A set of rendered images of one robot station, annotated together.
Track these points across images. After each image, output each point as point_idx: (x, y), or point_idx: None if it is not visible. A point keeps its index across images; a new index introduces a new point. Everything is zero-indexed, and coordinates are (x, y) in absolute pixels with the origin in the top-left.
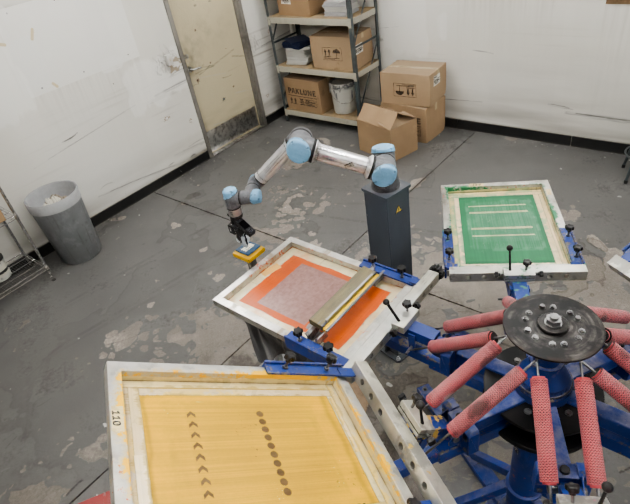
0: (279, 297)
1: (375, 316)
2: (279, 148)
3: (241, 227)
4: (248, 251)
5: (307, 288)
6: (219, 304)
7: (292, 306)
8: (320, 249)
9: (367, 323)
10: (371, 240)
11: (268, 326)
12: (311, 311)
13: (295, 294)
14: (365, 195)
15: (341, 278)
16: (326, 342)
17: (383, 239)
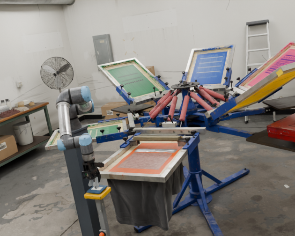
0: (151, 165)
1: (160, 142)
2: (63, 108)
3: (99, 163)
4: (102, 186)
5: (142, 159)
6: (167, 175)
7: (158, 159)
8: (106, 160)
9: (165, 142)
10: (81, 168)
11: (181, 155)
12: (161, 154)
13: (148, 161)
14: (74, 136)
15: (131, 154)
16: (191, 131)
17: None
